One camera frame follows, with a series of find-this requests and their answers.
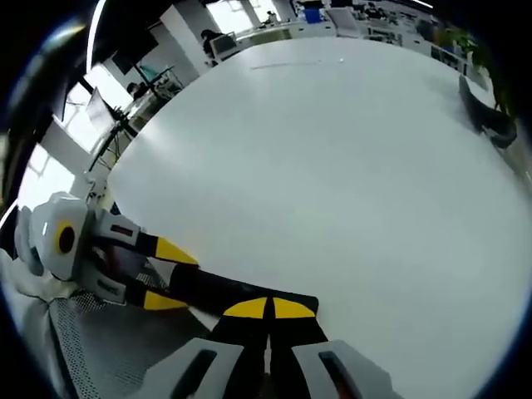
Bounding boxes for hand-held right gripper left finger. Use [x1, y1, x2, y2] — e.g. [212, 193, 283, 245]
[139, 296, 271, 399]

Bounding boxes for ceiling light strips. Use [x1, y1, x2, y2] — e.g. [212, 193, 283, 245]
[86, 0, 107, 71]

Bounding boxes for dark grey curved object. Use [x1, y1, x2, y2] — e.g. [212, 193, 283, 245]
[458, 74, 519, 150]

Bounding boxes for black remote control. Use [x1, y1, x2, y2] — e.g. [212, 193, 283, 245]
[168, 264, 320, 329]

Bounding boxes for white office chair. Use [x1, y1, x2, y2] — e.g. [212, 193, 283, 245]
[328, 7, 361, 38]
[209, 33, 238, 59]

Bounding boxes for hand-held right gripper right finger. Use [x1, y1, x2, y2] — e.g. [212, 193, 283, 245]
[269, 297, 402, 399]

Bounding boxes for green potted plant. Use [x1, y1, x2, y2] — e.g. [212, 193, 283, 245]
[440, 28, 515, 120]

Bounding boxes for grey mesh office chair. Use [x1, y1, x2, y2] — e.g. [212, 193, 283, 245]
[41, 286, 217, 399]

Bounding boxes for white cabinet row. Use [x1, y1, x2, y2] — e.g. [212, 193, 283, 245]
[232, 16, 458, 57]

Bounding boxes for narrow white pillar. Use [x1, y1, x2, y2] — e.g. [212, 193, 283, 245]
[160, 4, 204, 84]

